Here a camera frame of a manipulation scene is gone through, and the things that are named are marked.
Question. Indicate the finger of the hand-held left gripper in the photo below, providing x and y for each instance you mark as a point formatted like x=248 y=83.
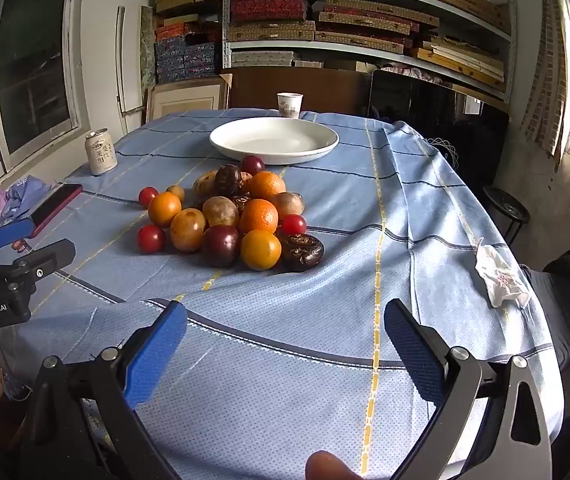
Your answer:
x=40 y=257
x=7 y=234

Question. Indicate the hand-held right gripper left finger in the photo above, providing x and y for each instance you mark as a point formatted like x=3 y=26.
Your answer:
x=157 y=355

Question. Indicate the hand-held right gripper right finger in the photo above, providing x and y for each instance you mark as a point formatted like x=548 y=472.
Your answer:
x=415 y=355

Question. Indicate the red cherry tomato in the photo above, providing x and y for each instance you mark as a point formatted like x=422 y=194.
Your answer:
x=148 y=196
x=293 y=224
x=151 y=238

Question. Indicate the dark red plum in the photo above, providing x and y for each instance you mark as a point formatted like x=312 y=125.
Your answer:
x=220 y=245
x=252 y=165

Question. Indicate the yellow-orange tomato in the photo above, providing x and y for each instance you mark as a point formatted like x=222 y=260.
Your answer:
x=260 y=249
x=164 y=209

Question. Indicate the small tan longan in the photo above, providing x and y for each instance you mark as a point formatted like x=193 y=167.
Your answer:
x=175 y=192

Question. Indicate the dark brown water chestnut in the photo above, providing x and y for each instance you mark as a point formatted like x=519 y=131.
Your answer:
x=228 y=179
x=301 y=251
x=240 y=202

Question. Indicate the tan passion fruit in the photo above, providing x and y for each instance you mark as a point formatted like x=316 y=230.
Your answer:
x=220 y=211

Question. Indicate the pale striped pepino melon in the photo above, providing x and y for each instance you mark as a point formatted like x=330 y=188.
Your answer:
x=204 y=184

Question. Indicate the white oval plate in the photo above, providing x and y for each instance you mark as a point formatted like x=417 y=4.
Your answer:
x=275 y=137

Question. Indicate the person's right hand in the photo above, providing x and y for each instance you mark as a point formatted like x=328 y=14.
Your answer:
x=326 y=466

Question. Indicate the light blue cloth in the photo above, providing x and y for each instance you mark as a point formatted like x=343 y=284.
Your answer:
x=25 y=192

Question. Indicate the smartphone in red case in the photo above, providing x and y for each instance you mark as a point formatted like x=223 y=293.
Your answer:
x=55 y=207

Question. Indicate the crumpled white tissue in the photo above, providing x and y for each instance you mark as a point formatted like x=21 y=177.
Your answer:
x=502 y=275

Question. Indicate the cream beverage can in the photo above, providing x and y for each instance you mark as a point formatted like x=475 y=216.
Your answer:
x=100 y=155

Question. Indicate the blue striped tablecloth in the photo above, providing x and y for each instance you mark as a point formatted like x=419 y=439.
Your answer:
x=290 y=320

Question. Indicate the white framed window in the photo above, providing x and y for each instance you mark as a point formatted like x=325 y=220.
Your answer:
x=35 y=65

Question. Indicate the black round stool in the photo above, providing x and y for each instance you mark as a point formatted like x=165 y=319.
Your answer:
x=507 y=207

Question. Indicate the white leaning board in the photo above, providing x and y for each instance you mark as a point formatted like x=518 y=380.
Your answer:
x=121 y=60

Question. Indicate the green marble slab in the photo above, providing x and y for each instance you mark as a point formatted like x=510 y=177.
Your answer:
x=148 y=45

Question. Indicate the stack of blue patterned boxes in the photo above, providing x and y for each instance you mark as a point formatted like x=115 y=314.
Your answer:
x=185 y=55

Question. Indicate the white paper cup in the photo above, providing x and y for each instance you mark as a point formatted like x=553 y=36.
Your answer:
x=289 y=106

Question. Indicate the brown wooden board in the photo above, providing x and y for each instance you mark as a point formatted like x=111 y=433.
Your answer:
x=325 y=90

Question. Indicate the brick pattern curtain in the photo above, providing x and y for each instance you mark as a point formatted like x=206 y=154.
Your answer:
x=547 y=85

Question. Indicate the white metal shelf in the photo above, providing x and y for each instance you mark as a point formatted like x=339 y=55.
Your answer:
x=275 y=45

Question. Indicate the shelved flat patterned boxes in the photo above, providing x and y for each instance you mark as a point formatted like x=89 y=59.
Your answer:
x=265 y=7

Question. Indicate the wooden picture frame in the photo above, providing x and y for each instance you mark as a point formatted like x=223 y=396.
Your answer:
x=185 y=102

